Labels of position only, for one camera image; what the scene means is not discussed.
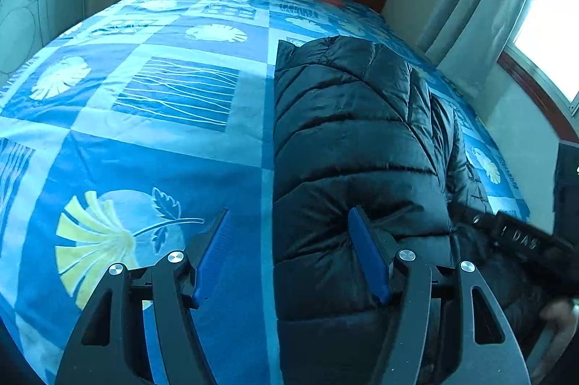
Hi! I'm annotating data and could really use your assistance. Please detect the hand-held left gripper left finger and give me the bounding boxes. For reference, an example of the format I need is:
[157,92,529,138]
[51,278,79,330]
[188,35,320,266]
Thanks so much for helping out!
[54,208,232,385]

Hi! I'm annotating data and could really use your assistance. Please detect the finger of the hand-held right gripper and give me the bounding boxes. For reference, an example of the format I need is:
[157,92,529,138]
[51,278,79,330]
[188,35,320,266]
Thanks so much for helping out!
[448,201,499,243]

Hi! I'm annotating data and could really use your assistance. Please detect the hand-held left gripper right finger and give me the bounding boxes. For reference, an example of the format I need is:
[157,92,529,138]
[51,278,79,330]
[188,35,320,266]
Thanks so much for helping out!
[347,206,531,385]

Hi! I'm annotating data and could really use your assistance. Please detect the black puffer jacket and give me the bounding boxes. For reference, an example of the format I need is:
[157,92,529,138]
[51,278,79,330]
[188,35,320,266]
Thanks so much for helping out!
[272,35,558,385]

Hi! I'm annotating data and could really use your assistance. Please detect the person's right hand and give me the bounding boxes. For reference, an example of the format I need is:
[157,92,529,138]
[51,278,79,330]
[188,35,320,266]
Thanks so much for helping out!
[536,299,579,385]

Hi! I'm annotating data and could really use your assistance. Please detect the blue patterned bedspread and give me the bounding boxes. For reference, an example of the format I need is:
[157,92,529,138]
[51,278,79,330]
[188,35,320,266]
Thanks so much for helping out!
[0,0,532,385]

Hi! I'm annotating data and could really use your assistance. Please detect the wooden framed window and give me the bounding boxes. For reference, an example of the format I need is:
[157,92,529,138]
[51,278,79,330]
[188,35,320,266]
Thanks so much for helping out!
[498,0,579,141]

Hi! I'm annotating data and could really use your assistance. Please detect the white wardrobe with circle pattern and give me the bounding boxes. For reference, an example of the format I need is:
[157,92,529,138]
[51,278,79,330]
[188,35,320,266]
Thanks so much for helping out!
[0,0,91,78]

